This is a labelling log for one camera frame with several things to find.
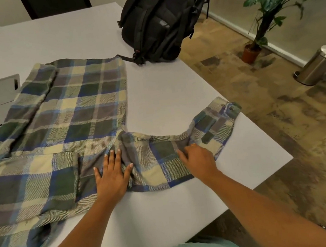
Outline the plaid flannel shirt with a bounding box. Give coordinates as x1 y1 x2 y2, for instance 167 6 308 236
0 39 258 247

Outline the person's left hand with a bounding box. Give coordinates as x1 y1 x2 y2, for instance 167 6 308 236
91 147 138 207

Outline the steel pedal trash can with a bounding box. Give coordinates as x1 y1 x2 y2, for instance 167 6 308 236
290 44 326 88

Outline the person's left forearm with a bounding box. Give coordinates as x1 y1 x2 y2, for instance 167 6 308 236
19 195 134 247

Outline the person's right forearm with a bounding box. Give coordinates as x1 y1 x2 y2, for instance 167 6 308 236
202 158 326 247

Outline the black conference chair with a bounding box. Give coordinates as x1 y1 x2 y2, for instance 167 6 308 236
20 0 93 21

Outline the person's right hand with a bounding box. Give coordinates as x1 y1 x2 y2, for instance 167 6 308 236
176 140 221 185

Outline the black backpack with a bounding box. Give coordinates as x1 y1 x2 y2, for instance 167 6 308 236
109 0 221 69

